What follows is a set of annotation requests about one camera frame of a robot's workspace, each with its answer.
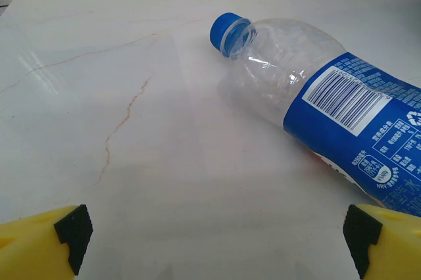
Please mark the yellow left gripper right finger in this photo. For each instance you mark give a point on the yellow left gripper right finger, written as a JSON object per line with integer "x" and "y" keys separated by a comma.
{"x": 394, "y": 247}

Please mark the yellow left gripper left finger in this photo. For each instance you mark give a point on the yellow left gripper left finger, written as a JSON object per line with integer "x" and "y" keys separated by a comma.
{"x": 29, "y": 247}

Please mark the blue-capped blue-label plastic bottle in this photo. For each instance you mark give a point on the blue-capped blue-label plastic bottle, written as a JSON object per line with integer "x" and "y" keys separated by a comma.
{"x": 329, "y": 96}

